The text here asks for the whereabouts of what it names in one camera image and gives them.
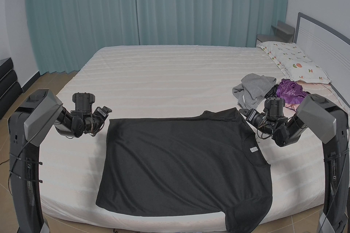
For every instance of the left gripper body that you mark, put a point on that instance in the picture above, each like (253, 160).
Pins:
(101, 112)

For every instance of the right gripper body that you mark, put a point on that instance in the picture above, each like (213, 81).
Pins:
(254, 117)

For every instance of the black T-shirt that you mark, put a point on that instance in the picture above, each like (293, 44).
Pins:
(175, 166)

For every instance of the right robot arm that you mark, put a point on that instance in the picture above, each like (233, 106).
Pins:
(317, 117)

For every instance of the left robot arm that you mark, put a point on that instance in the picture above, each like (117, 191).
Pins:
(35, 117)

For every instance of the bed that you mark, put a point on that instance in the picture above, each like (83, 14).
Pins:
(169, 84)

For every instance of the shiny black garment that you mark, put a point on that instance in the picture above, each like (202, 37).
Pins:
(270, 94)

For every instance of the grey garment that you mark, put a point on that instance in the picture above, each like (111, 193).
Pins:
(255, 87)

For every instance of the pink garment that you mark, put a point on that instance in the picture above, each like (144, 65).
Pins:
(289, 106)

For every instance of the purple garment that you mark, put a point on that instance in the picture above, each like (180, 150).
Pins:
(289, 91)

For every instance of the white printed pillow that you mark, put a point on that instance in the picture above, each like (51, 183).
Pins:
(295, 60)

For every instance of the grey bedside table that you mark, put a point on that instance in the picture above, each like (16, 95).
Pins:
(283, 27)

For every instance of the black chest of drawers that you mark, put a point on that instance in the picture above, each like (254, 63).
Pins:
(8, 81)

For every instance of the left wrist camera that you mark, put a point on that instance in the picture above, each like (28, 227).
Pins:
(92, 99)

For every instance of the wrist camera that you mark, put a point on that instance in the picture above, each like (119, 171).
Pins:
(92, 99)
(266, 104)

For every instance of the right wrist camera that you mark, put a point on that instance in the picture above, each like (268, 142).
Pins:
(266, 104)

